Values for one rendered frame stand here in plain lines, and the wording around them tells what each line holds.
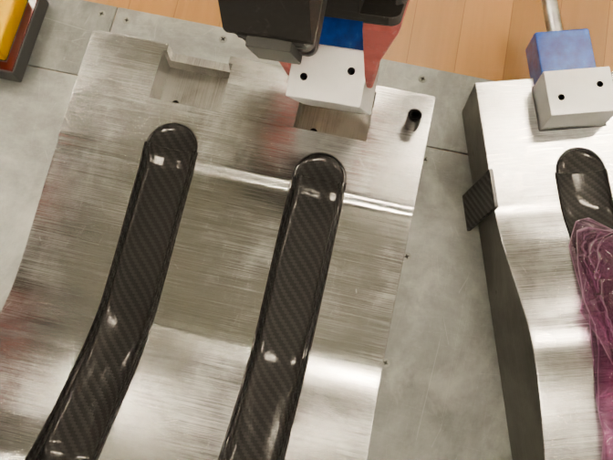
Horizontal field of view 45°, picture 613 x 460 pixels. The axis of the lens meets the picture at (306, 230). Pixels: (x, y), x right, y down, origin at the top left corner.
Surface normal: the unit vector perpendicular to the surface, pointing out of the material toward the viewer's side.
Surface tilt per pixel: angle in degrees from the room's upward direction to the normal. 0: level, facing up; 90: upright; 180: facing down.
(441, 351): 0
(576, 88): 0
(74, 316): 15
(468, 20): 0
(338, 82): 22
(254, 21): 70
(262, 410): 27
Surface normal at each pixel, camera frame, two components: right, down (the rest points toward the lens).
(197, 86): -0.01, -0.25
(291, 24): -0.27, 0.78
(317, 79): -0.21, 0.06
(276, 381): 0.04, -0.57
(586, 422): 0.01, 0.00
